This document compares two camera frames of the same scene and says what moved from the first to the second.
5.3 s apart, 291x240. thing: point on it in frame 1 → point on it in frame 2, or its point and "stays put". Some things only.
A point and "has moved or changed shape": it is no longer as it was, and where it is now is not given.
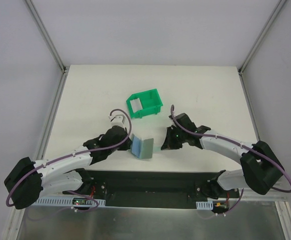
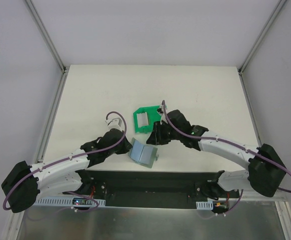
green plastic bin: (151, 102) → (153, 116)
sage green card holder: (141, 149) has moved or changed shape
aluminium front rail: (249, 194) stays put
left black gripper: (127, 144) stays put
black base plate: (153, 188) stays put
